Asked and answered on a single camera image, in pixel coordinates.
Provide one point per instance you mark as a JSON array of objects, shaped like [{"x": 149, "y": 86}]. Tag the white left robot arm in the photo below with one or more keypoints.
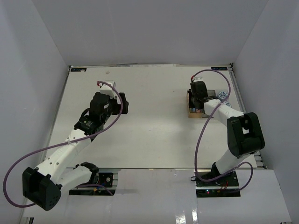
[{"x": 44, "y": 184}]

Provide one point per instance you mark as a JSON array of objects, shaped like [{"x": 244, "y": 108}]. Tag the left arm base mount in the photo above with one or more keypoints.
[{"x": 105, "y": 186}]

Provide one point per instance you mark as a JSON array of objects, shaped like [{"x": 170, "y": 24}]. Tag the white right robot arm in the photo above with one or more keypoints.
[{"x": 244, "y": 133}]

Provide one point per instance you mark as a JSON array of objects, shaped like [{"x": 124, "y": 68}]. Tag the amber transparent tray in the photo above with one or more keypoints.
[{"x": 194, "y": 114}]

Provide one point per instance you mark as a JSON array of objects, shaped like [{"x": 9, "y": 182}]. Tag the grey transparent tray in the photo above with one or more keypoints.
[{"x": 210, "y": 93}]

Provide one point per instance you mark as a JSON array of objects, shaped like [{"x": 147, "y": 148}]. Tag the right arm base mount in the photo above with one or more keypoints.
[{"x": 227, "y": 186}]

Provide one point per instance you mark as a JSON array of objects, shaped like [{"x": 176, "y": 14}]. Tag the blue-lidded cleaning gel jar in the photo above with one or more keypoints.
[{"x": 222, "y": 95}]

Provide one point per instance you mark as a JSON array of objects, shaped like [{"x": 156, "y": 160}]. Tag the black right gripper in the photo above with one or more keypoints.
[{"x": 191, "y": 105}]

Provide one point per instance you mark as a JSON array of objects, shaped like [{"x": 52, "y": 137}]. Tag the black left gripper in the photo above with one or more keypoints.
[{"x": 118, "y": 107}]

